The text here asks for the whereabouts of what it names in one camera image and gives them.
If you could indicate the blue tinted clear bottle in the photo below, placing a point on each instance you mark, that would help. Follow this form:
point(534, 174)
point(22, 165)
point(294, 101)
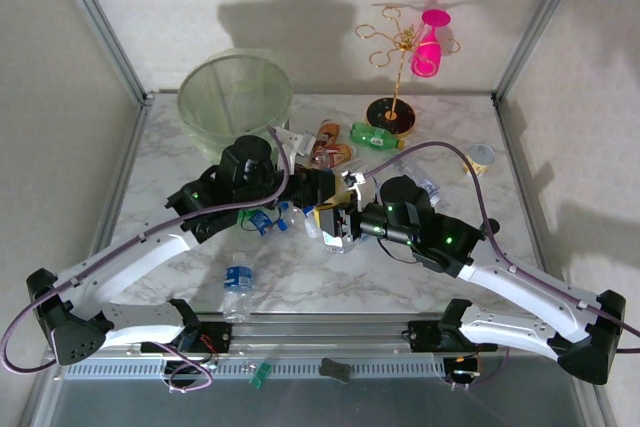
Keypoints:
point(340, 247)

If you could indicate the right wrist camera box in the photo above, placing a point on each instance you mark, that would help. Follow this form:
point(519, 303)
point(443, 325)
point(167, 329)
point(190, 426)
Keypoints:
point(360, 184)

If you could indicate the small dark brown bottle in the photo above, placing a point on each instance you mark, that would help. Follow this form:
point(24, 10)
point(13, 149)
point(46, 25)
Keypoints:
point(491, 227)

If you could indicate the small black bracket piece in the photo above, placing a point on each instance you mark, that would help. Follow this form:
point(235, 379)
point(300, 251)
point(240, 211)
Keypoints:
point(335, 369)

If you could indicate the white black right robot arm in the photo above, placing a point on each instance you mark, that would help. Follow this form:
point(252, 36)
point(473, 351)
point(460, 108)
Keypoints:
point(525, 282)

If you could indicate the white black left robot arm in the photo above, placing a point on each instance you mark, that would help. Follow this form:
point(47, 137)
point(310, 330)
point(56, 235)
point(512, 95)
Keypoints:
point(125, 262)

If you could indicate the aluminium frame post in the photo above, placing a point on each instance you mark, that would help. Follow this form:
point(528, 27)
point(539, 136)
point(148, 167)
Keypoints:
point(540, 22)
point(103, 27)

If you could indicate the large clear plastic bottle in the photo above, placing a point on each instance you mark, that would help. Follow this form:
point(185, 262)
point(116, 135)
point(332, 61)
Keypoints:
point(407, 167)

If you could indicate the yellow tin can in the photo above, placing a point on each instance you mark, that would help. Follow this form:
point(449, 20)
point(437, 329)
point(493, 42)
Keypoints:
point(481, 157)

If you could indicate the pink wine glass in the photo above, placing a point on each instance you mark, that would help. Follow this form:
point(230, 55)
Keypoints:
point(427, 54)

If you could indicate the aluminium side rail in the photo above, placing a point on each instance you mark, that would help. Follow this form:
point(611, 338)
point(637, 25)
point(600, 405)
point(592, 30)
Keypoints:
point(129, 147)
point(515, 147)

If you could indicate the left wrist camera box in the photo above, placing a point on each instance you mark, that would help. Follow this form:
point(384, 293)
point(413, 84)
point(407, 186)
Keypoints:
point(295, 143)

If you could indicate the green plastic soda bottle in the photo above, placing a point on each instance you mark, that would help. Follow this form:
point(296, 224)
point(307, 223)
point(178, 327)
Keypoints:
point(370, 136)

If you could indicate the brown Nescafe coffee bottle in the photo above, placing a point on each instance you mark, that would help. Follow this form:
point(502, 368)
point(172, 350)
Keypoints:
point(329, 133)

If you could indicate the aluminium mounting rail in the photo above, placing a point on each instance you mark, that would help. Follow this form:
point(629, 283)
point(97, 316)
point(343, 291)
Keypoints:
point(325, 337)

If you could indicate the small green clip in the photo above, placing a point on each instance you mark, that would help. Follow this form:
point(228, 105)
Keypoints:
point(260, 377)

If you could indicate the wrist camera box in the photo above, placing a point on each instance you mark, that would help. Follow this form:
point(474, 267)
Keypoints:
point(360, 184)
point(295, 143)

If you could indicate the pale green bin liner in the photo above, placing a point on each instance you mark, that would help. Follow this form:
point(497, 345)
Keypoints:
point(225, 92)

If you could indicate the orange milk tea bottle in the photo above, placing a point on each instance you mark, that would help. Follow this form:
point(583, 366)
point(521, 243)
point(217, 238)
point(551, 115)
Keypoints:
point(337, 154)

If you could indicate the clear bottle blue label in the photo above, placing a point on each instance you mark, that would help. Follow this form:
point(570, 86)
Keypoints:
point(295, 219)
point(239, 277)
point(259, 221)

